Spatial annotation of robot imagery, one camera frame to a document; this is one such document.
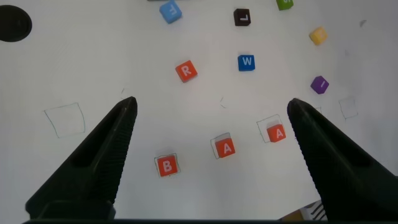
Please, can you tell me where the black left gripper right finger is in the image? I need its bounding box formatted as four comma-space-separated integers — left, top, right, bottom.
286, 98, 398, 222

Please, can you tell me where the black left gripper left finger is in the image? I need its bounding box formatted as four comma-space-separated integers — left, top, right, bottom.
25, 96, 139, 220

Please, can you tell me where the orange letter A block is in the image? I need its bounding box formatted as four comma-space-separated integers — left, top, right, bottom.
215, 138, 236, 159
266, 123, 287, 144

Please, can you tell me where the orange letter B block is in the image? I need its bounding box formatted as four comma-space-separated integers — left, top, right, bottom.
156, 154, 179, 177

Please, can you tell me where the purple letter I block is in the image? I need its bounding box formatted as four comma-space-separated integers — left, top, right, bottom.
310, 75, 330, 95

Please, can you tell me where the yellow letter block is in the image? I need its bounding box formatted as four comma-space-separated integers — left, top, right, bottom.
308, 26, 328, 47

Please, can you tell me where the orange letter R block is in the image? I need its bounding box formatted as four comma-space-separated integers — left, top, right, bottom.
175, 60, 198, 84

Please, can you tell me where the blue letter W block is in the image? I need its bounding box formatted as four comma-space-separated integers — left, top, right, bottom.
238, 54, 256, 72

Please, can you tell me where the black table grommet cap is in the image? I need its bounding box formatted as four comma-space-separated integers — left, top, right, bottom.
0, 4, 33, 43

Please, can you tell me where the green letter S block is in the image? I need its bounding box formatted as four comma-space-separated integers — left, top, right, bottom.
275, 0, 294, 11

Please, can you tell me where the light blue letter block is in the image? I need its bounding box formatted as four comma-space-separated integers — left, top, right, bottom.
159, 0, 183, 25

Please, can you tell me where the black letter L block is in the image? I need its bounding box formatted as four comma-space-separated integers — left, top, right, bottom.
233, 8, 252, 27

